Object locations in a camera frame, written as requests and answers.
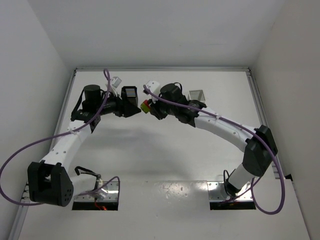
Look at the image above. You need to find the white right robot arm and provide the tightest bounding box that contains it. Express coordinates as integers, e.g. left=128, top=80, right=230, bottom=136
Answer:
left=143, top=81, right=278, bottom=197

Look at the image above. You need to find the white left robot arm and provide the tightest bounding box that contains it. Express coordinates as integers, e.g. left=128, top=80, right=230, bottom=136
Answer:
left=27, top=84, right=141, bottom=207

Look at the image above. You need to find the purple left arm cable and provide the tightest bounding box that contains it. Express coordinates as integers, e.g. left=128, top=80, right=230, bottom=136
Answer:
left=0, top=68, right=120, bottom=206

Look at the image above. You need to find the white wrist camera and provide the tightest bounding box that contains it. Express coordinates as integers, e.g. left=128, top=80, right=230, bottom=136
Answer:
left=143, top=80, right=162, bottom=103
left=110, top=76, right=122, bottom=96

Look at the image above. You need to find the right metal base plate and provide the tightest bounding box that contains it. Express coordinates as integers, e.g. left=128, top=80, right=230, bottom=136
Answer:
left=207, top=181, right=253, bottom=203

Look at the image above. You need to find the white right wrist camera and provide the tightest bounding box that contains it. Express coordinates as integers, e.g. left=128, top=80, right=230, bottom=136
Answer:
left=143, top=80, right=162, bottom=103

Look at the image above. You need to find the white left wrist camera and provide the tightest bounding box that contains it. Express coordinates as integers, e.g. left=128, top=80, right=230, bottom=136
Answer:
left=110, top=76, right=122, bottom=96

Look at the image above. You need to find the black slotted bin left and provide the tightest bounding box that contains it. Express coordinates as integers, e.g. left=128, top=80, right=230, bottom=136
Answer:
left=121, top=86, right=138, bottom=107

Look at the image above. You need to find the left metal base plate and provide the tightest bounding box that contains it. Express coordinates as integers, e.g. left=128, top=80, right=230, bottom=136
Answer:
left=74, top=181, right=119, bottom=203

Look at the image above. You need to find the metal base plate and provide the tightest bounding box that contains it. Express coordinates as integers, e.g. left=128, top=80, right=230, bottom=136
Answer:
left=74, top=181, right=119, bottom=203
left=207, top=181, right=253, bottom=203

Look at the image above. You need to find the white slotted bin far right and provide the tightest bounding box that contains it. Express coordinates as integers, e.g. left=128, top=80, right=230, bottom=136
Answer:
left=188, top=89, right=206, bottom=103

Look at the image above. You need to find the green red brown lego stack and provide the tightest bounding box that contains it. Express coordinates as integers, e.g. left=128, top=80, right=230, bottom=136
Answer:
left=140, top=99, right=150, bottom=114

